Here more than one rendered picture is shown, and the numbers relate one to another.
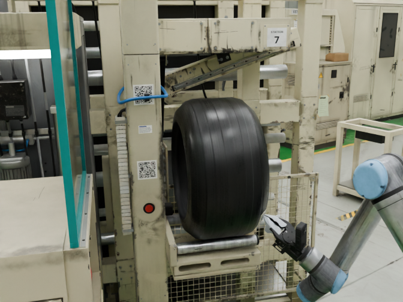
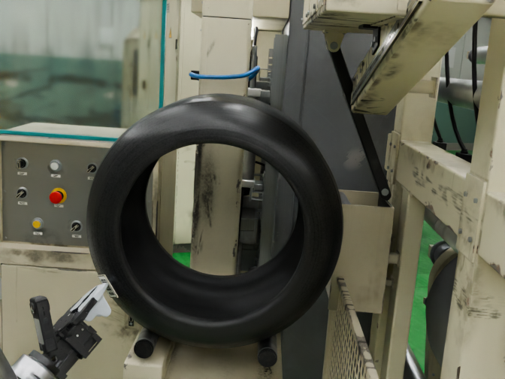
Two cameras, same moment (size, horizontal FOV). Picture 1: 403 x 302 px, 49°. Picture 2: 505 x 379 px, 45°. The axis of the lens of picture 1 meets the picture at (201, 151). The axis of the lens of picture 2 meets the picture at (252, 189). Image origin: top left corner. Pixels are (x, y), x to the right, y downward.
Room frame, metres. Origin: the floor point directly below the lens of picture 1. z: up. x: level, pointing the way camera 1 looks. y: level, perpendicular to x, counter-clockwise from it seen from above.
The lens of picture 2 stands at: (2.15, -1.41, 1.55)
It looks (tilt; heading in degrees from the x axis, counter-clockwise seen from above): 12 degrees down; 103
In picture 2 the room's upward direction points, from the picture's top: 4 degrees clockwise
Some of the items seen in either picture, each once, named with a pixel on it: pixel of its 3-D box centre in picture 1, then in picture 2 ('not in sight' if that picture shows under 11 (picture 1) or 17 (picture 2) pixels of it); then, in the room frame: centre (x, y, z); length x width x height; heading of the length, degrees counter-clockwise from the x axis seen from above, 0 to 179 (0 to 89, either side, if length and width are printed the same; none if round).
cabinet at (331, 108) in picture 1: (314, 103); not in sight; (6.54, -1.70, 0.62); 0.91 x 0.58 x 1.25; 124
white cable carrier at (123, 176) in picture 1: (125, 176); not in sight; (1.64, 0.30, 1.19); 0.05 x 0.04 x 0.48; 12
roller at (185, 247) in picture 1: (216, 244); (156, 317); (1.63, -0.06, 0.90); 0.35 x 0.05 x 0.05; 102
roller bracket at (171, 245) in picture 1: (167, 233); not in sight; (1.72, 0.15, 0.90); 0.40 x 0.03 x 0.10; 12
